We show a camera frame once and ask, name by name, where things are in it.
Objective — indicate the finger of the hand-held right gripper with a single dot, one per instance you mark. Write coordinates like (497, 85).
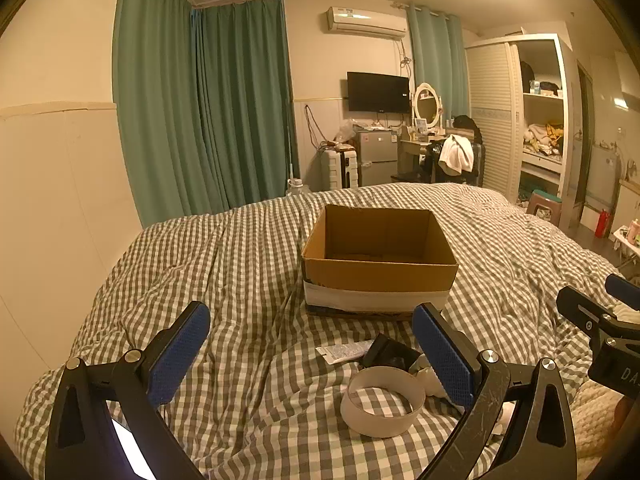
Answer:
(575, 305)
(622, 287)

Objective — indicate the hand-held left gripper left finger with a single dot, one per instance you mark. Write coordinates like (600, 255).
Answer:
(181, 355)

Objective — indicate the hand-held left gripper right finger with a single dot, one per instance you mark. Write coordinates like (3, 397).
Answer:
(445, 360)

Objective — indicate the black pouch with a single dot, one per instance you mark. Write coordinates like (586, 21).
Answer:
(385, 352)

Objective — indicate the white tape roll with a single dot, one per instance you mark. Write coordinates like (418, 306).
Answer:
(372, 424)

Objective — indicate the brown cardboard box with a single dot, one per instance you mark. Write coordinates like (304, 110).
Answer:
(375, 271)

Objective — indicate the person's right forearm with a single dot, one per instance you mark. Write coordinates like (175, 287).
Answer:
(627, 410)

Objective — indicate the pink cup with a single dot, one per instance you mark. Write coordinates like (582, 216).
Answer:
(635, 232)

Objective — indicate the cream fleece blanket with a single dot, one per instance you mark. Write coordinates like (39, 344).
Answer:
(597, 420)

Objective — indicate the red fire extinguisher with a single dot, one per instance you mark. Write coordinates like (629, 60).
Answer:
(602, 222)

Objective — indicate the green checked blanket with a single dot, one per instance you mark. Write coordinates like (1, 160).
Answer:
(225, 285)

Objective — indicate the plastic stool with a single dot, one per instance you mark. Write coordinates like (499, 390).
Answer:
(546, 205)

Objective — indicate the white appliance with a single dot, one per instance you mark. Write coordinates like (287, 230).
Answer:
(604, 175)

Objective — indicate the pile of clothes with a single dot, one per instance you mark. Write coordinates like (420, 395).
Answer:
(542, 137)

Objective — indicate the dark suitcase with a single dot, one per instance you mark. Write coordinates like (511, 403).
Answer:
(478, 162)

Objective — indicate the black chair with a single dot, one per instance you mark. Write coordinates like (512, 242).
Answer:
(432, 170)

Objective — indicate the white towel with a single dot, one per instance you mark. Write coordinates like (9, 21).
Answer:
(456, 154)

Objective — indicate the white wardrobe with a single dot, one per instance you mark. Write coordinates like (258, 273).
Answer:
(492, 120)

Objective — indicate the white water jug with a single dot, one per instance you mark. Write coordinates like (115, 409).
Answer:
(298, 187)

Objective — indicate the black bag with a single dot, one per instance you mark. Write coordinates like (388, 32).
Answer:
(467, 127)

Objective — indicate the white dressing table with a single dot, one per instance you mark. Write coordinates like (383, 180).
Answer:
(412, 152)

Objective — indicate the grey small fridge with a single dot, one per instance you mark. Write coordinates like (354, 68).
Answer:
(376, 157)

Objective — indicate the white suitcase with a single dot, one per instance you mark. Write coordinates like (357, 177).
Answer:
(340, 167)

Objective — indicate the teal curtain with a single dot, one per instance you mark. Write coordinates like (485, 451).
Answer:
(150, 110)
(245, 110)
(437, 60)

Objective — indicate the clear plastic bag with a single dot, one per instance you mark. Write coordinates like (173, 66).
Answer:
(345, 132)

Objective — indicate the white oval vanity mirror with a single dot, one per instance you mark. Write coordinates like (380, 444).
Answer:
(427, 105)

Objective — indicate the white air conditioner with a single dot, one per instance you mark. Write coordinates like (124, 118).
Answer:
(365, 22)

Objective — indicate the small picture frame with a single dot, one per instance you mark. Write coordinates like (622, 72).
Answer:
(420, 125)

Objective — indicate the black wall television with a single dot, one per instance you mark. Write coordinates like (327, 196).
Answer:
(377, 92)

